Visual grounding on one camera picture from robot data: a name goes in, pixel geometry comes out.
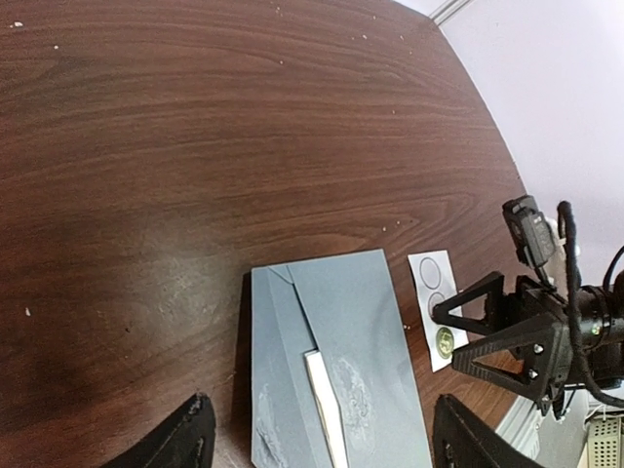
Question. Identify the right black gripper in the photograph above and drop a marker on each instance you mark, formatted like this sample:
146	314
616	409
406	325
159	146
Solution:
532	359

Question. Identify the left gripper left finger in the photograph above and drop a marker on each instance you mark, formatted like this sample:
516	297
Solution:
186	438

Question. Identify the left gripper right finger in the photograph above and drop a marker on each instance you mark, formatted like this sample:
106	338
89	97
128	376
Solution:
461	439

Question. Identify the gold round seal sticker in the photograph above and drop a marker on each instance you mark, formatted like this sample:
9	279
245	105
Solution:
444	342

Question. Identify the ornate bordered paper sheet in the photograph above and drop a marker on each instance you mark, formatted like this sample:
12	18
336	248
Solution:
328	408

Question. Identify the grey-blue envelope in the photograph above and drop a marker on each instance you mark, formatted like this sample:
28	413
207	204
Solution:
345	308

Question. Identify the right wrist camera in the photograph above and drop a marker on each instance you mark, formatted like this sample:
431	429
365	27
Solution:
530	231

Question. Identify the right aluminium frame post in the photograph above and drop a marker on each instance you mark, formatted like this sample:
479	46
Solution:
447	10

